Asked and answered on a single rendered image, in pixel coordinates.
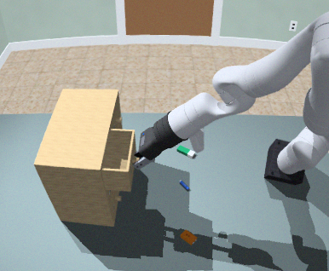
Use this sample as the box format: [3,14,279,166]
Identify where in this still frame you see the orange rectangular block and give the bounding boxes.
[181,230,197,245]

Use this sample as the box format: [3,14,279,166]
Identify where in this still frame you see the light wooden chest of drawers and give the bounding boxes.
[34,89,119,227]

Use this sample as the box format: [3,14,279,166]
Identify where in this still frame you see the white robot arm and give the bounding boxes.
[184,12,329,174]

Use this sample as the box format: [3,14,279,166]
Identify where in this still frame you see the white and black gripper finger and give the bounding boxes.
[132,158,155,170]
[134,151,143,159]

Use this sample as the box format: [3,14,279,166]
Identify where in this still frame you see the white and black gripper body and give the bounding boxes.
[139,104,204,160]

